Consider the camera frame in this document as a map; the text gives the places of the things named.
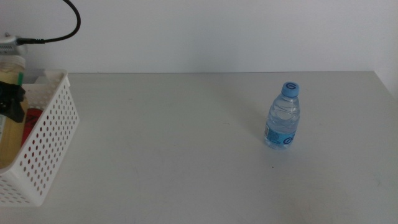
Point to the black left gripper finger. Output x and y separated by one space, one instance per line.
17 105

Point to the red soda can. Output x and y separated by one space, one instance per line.
31 121

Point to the yellow juice bottle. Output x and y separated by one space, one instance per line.
12 140

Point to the clear water bottle blue cap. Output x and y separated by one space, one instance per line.
282 124

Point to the white perforated plastic basket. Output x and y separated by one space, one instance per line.
46 149

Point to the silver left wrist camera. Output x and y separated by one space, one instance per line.
11 45

